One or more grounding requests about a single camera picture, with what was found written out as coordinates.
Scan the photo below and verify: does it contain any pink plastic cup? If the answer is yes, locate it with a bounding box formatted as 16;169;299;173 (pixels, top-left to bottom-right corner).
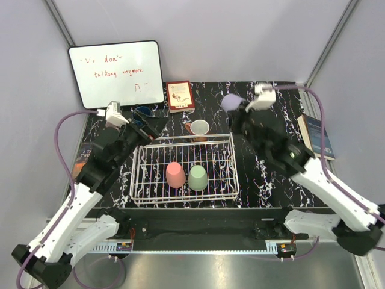
166;162;186;188

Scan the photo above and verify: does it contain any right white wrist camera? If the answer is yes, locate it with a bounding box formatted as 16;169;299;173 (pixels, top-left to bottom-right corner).
245;84;276;113

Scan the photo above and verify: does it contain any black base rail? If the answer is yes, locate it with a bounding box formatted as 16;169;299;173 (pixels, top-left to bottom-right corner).
110;208;307;252

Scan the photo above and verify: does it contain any light green plastic cup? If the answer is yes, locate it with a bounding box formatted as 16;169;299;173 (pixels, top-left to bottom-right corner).
188;165;208;191

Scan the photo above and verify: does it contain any red and cream book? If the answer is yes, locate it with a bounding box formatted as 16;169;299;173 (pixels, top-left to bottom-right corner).
166;81;195;113

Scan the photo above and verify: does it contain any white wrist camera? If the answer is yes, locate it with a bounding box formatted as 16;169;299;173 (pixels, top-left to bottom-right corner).
96;101;129;128
245;84;276;113

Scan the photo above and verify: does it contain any white wire dish rack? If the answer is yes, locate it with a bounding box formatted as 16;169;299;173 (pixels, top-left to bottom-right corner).
129;134;240;206

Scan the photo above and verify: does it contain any dark blue mug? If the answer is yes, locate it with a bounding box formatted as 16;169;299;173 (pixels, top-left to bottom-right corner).
132;106;152;126

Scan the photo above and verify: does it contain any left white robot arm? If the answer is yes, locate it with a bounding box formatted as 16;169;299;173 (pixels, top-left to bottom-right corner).
11;110;167;288

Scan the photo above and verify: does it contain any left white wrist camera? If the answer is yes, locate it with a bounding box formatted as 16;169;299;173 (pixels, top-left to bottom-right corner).
96;101;129;128

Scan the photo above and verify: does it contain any Tale of Two Cities book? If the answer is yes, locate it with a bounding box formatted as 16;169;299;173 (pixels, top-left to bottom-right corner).
72;142;92;180

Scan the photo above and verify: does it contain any white dry-erase board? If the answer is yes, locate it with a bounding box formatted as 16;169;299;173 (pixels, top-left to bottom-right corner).
68;40;164;109

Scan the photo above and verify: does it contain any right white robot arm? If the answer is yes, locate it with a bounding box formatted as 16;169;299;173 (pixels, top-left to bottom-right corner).
225;102;384;256

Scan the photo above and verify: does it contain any orange pink mug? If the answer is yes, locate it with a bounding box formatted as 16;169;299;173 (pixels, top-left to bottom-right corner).
185;120;210;142

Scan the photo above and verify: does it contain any white slotted cable duct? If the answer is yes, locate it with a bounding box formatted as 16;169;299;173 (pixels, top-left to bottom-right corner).
90;242;132;255

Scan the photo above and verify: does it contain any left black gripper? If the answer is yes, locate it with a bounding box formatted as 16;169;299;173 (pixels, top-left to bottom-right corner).
113;110;170;169

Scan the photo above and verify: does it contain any lavender plastic cup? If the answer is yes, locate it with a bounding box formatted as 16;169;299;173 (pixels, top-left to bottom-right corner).
221;93;245;113

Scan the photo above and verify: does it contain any blue paperback book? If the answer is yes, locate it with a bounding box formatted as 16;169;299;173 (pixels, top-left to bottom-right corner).
297;114;335;161

